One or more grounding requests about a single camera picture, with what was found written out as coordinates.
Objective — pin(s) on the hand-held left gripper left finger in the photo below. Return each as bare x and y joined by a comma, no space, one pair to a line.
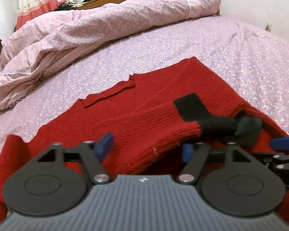
105,145

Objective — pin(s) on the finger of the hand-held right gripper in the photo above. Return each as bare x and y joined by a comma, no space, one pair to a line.
283,161
284,143

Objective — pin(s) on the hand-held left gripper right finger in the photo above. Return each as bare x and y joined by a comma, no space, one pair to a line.
187,153

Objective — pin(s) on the red knitted cardigan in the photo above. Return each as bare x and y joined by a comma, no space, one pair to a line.
144,115

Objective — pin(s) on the bed with purple floral sheet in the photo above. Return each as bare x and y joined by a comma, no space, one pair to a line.
231,53

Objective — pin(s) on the pink floral duvet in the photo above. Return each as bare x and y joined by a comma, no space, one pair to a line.
91,36

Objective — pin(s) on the grey white crumpled garment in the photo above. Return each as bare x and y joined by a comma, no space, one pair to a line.
77,0

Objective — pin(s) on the white wall socket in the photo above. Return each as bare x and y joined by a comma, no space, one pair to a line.
268,27

